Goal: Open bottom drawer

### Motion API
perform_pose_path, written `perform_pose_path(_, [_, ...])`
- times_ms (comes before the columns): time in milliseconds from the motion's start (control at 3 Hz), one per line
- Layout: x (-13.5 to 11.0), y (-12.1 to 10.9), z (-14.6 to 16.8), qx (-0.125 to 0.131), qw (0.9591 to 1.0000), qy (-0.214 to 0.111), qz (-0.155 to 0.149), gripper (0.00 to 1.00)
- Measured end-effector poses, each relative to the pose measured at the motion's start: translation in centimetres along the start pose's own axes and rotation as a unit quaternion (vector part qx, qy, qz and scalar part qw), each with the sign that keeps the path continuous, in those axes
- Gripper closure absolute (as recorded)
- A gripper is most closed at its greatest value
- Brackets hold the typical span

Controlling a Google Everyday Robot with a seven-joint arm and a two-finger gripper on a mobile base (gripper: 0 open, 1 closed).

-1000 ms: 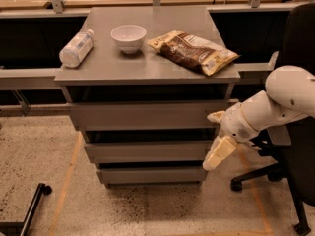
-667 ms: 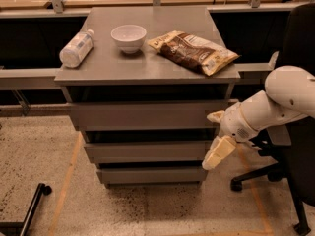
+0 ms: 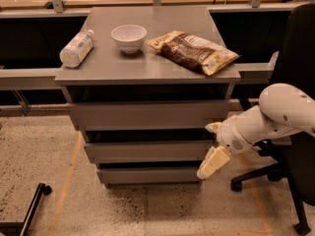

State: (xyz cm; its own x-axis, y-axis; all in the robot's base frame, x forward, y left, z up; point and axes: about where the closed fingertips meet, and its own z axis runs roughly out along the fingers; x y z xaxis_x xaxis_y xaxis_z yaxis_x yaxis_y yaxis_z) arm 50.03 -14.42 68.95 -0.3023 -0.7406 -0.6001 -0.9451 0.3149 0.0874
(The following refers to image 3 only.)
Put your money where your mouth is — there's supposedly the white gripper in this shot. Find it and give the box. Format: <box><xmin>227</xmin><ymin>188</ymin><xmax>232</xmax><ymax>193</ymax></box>
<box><xmin>197</xmin><ymin>118</ymin><xmax>252</xmax><ymax>180</ymax></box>

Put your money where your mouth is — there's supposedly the grey bottom drawer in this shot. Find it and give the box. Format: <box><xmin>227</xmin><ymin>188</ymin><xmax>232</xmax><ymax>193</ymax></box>
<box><xmin>97</xmin><ymin>166</ymin><xmax>200</xmax><ymax>185</ymax></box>

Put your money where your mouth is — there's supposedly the grey drawer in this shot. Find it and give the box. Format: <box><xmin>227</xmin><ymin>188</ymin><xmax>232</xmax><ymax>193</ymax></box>
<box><xmin>85</xmin><ymin>141</ymin><xmax>213</xmax><ymax>163</ymax></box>
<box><xmin>70</xmin><ymin>100</ymin><xmax>228</xmax><ymax>131</ymax></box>
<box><xmin>97</xmin><ymin>166</ymin><xmax>200</xmax><ymax>185</ymax></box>

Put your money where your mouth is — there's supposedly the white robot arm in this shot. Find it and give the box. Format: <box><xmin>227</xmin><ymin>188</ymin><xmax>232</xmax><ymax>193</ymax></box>
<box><xmin>197</xmin><ymin>84</ymin><xmax>315</xmax><ymax>180</ymax></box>

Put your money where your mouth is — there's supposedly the grey middle drawer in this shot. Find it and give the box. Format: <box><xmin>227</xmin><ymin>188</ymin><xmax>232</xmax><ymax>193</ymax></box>
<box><xmin>85</xmin><ymin>141</ymin><xmax>213</xmax><ymax>163</ymax></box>

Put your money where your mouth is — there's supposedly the grey drawer cabinet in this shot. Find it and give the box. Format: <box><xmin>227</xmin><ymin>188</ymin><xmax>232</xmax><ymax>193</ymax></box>
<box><xmin>55</xmin><ymin>7</ymin><xmax>240</xmax><ymax>186</ymax></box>

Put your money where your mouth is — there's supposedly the grey top drawer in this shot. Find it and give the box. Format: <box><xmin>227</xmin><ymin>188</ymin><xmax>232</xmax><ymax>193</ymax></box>
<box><xmin>70</xmin><ymin>100</ymin><xmax>228</xmax><ymax>131</ymax></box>

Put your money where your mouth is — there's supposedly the brown yellow snack bag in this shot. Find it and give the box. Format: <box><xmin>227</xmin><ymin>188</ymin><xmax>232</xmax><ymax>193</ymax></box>
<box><xmin>148</xmin><ymin>30</ymin><xmax>239</xmax><ymax>76</ymax></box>

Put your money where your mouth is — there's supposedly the black office chair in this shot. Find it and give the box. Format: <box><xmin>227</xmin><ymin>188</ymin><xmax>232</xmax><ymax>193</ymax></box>
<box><xmin>230</xmin><ymin>3</ymin><xmax>315</xmax><ymax>236</ymax></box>

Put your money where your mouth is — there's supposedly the white ceramic bowl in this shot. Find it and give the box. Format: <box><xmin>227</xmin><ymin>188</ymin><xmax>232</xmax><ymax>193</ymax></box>
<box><xmin>111</xmin><ymin>25</ymin><xmax>147</xmax><ymax>54</ymax></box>

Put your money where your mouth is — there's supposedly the clear plastic water bottle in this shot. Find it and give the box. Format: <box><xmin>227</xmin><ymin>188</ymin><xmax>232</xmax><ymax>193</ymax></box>
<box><xmin>59</xmin><ymin>29</ymin><xmax>95</xmax><ymax>68</ymax></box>

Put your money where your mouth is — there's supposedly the black metal stand leg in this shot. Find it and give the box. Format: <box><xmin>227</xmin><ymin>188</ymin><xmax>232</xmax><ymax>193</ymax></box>
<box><xmin>0</xmin><ymin>183</ymin><xmax>52</xmax><ymax>236</ymax></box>

